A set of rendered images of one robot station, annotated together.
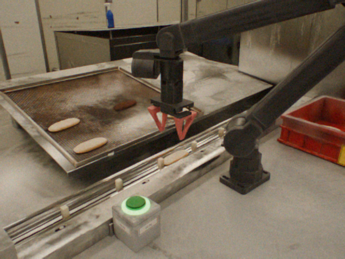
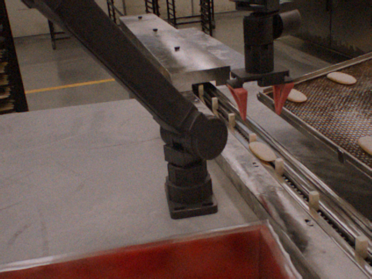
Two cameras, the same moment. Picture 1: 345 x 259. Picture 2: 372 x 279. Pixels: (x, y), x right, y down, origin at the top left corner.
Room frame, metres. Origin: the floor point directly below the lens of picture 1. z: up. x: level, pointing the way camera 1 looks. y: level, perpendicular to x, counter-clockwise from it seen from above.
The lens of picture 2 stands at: (1.13, -0.85, 1.28)
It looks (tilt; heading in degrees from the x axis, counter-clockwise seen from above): 23 degrees down; 123
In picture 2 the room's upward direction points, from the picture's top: 5 degrees counter-clockwise
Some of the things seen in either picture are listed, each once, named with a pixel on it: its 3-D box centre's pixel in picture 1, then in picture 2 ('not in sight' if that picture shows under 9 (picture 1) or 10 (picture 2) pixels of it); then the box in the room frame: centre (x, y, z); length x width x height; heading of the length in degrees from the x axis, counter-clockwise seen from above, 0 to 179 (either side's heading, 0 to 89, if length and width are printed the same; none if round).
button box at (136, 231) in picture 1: (136, 226); not in sight; (0.47, 0.08, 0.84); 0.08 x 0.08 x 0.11; 46
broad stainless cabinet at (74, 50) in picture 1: (153, 65); not in sight; (3.59, 0.25, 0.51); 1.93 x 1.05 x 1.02; 136
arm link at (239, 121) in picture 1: (240, 140); (191, 138); (0.68, -0.17, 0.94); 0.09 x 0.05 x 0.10; 73
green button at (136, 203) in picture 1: (136, 204); not in sight; (0.47, 0.07, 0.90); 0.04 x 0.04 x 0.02
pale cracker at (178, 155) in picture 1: (175, 156); (261, 150); (0.74, 0.00, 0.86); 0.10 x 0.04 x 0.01; 137
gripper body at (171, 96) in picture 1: (171, 93); (258, 60); (0.73, 0.01, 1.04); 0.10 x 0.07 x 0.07; 47
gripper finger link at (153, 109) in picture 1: (165, 116); (271, 93); (0.75, 0.02, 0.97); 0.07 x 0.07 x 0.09; 47
